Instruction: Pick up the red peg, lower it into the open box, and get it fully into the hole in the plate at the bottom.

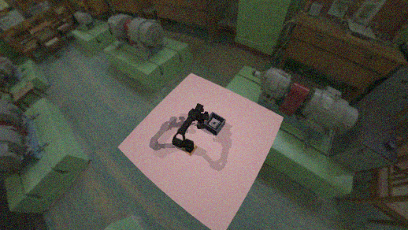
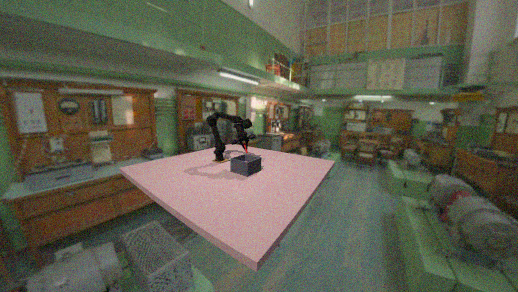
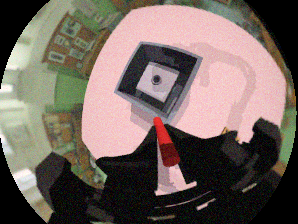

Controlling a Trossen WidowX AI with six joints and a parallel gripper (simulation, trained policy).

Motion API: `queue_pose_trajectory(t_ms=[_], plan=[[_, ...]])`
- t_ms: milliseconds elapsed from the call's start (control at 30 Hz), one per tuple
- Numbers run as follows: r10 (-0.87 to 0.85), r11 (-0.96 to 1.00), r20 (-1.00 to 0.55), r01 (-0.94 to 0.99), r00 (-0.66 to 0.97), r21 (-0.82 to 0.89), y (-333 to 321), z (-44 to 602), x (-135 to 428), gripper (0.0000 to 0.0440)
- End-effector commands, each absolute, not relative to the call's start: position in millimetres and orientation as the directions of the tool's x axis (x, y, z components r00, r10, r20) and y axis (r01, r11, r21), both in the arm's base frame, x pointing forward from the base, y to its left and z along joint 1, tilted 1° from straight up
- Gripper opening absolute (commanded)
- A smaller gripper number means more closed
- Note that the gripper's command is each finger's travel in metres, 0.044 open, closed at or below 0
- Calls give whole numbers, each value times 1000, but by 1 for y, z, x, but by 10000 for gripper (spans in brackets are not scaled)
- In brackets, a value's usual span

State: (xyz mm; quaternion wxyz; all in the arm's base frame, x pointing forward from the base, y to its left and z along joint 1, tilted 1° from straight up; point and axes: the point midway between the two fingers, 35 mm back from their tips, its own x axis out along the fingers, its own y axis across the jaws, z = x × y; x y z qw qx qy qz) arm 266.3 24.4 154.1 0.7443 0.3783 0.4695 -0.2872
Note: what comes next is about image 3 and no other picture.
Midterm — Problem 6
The red peg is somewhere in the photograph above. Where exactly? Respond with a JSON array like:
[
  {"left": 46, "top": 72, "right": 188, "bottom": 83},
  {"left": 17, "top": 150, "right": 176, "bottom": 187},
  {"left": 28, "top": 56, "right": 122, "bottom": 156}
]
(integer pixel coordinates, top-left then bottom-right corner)
[{"left": 153, "top": 117, "right": 180, "bottom": 167}]

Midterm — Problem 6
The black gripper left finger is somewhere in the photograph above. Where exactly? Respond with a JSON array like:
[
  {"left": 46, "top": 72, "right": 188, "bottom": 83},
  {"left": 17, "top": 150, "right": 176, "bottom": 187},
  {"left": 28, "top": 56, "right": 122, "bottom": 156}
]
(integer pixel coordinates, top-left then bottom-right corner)
[{"left": 96, "top": 125, "right": 158, "bottom": 190}]

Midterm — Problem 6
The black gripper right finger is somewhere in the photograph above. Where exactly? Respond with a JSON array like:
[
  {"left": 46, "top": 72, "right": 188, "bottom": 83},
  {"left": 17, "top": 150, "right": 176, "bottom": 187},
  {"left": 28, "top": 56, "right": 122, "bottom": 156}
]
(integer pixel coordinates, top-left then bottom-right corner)
[{"left": 164, "top": 124, "right": 238, "bottom": 184}]

